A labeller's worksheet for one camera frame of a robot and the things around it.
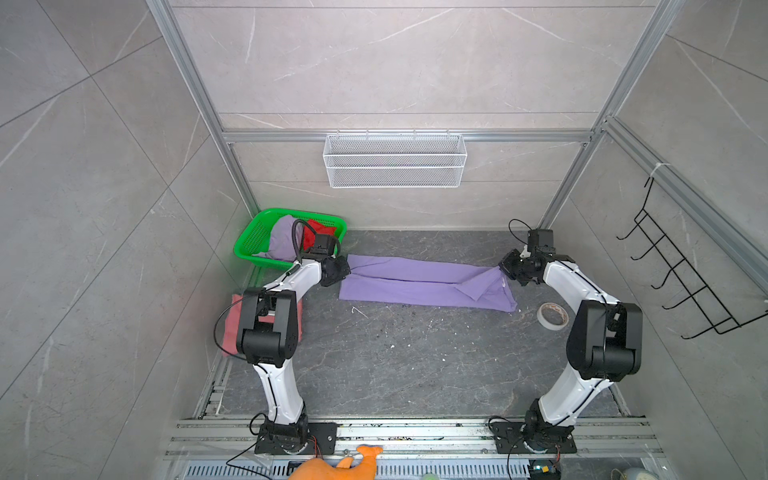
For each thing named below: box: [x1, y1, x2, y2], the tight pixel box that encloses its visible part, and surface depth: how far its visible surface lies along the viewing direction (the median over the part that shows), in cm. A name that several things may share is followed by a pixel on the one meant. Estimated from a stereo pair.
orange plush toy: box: [288, 446, 384, 480], surface depth 67 cm
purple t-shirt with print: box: [339, 254, 517, 313], surface depth 101 cm
